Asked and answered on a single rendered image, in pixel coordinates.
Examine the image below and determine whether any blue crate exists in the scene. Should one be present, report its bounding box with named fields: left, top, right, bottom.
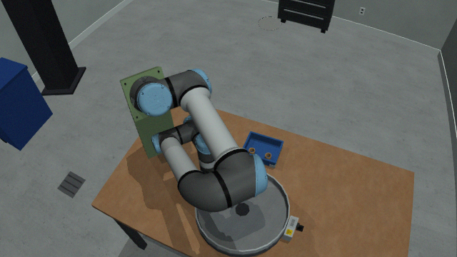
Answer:
left=243, top=131, right=283, bottom=168

